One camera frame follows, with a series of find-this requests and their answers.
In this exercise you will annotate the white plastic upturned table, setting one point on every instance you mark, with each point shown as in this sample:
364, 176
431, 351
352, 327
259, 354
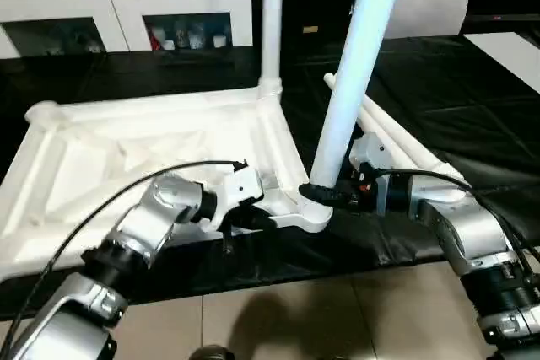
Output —
443, 103

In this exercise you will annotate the black screen with red light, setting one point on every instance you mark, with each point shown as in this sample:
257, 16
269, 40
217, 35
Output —
502, 18

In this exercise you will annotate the white plastic table leg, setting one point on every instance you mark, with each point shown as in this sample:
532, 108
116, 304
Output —
358, 60
405, 132
396, 147
272, 18

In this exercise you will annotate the yellow label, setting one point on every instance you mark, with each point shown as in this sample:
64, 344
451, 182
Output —
310, 29

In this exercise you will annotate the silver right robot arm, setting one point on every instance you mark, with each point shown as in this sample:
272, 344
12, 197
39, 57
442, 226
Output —
464, 225

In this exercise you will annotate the grey cushion with holes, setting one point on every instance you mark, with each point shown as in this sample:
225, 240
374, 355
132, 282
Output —
430, 6

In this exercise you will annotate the white plastic table top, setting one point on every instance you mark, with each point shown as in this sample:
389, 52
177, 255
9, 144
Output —
126, 153

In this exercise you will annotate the white cup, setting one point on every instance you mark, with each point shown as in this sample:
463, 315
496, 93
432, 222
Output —
218, 41

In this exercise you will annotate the dark robot leg part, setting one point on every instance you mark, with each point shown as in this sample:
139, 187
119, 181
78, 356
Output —
211, 353

